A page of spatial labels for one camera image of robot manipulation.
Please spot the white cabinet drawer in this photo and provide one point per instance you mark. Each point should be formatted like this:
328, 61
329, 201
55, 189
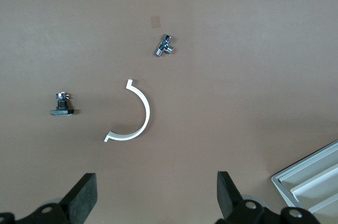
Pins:
317, 189
303, 175
327, 206

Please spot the chrome tee pipe fitting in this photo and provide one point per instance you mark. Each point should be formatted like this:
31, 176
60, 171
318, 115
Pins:
163, 46

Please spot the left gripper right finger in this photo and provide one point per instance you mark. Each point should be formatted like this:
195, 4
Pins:
228, 197

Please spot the black push button switch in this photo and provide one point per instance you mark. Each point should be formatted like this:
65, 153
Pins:
62, 111

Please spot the white drawer cabinet shell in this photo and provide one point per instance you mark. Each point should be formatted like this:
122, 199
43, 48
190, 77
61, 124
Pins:
276, 181

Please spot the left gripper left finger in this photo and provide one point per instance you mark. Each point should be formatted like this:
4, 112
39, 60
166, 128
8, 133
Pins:
79, 200

